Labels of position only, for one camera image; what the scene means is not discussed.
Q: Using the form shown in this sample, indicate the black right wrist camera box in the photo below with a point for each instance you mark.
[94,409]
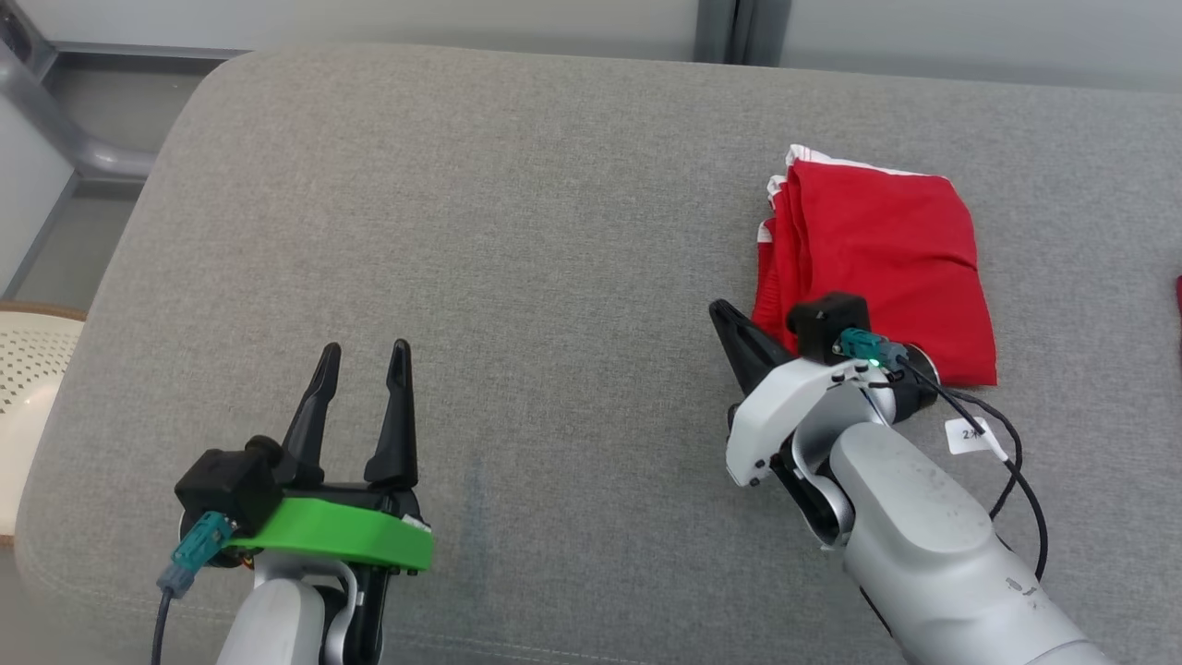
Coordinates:
[826,323]

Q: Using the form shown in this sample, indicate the grey metal frame post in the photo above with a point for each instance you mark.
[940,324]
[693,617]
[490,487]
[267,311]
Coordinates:
[23,37]
[720,28]

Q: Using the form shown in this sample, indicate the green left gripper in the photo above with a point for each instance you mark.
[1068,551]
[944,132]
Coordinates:
[351,536]

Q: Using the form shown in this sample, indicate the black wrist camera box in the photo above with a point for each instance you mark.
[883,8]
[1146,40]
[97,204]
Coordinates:
[226,489]
[826,323]

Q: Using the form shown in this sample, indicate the grey horizontal frame rail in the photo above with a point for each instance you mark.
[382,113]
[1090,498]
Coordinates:
[138,51]

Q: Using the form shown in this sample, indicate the grey metal tube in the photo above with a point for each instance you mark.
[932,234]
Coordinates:
[92,157]

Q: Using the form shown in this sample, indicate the red shorts with white stripe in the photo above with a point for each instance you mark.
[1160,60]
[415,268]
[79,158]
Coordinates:
[886,249]

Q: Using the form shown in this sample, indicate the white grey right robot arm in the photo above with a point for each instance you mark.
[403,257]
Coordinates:
[923,554]

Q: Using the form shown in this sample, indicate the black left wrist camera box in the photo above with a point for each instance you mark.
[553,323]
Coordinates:
[226,489]

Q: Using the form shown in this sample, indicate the cream laundry basket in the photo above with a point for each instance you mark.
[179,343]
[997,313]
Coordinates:
[32,388]

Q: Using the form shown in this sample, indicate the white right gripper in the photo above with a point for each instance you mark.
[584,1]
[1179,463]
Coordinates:
[771,411]

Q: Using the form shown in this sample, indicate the grey fabric sofa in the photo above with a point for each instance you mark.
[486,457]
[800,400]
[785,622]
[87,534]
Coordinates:
[554,277]

